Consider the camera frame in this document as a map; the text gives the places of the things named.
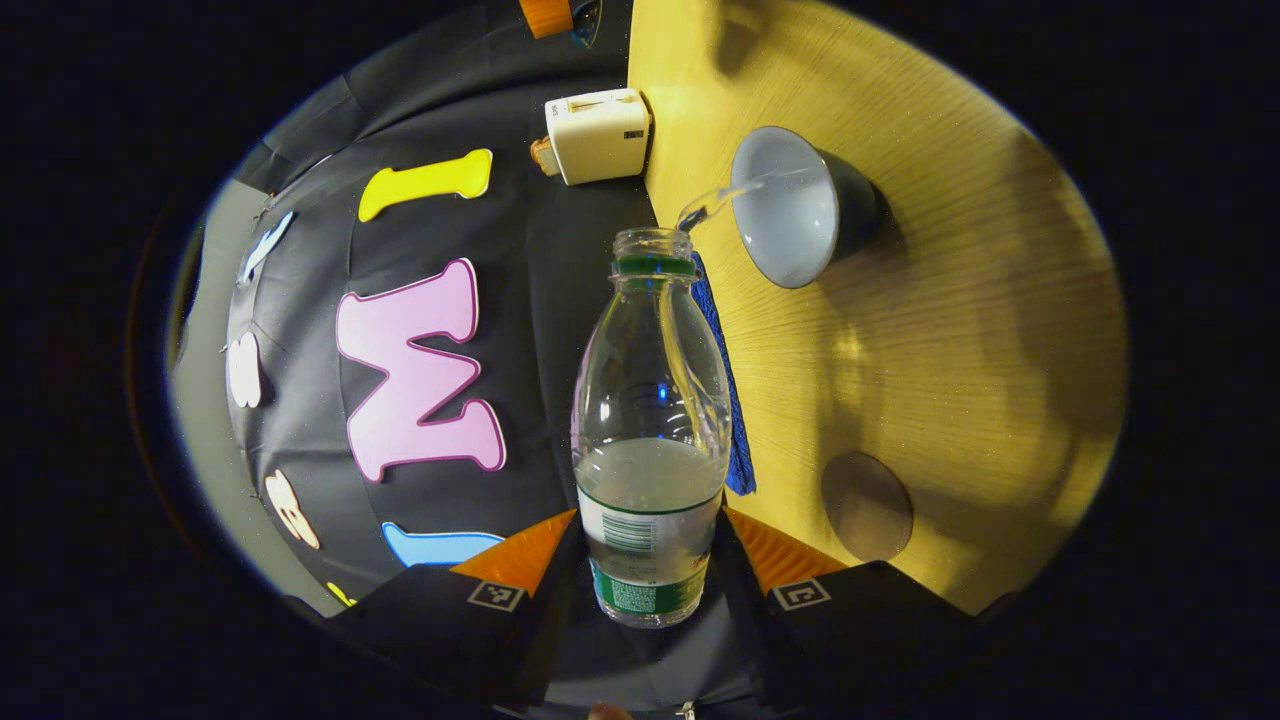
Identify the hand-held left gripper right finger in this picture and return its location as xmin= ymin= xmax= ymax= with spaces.
xmin=703 ymin=506 xmax=991 ymax=709

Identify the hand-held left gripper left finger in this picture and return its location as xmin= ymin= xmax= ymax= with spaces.
xmin=328 ymin=507 xmax=603 ymax=709

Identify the clear plastic water bottle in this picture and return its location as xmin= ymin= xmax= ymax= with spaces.
xmin=570 ymin=228 xmax=733 ymax=630

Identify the round brown coaster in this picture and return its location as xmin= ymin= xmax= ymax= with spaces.
xmin=822 ymin=452 xmax=914 ymax=562

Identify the dark blue teacup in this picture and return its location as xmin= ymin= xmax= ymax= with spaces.
xmin=730 ymin=126 xmax=886 ymax=290

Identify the white toaster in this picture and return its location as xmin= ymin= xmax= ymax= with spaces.
xmin=545 ymin=88 xmax=653 ymax=187

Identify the blue folded towel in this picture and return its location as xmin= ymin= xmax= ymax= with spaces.
xmin=688 ymin=250 xmax=758 ymax=497

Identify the black backdrop cloth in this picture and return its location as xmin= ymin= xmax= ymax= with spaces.
xmin=165 ymin=0 xmax=771 ymax=711

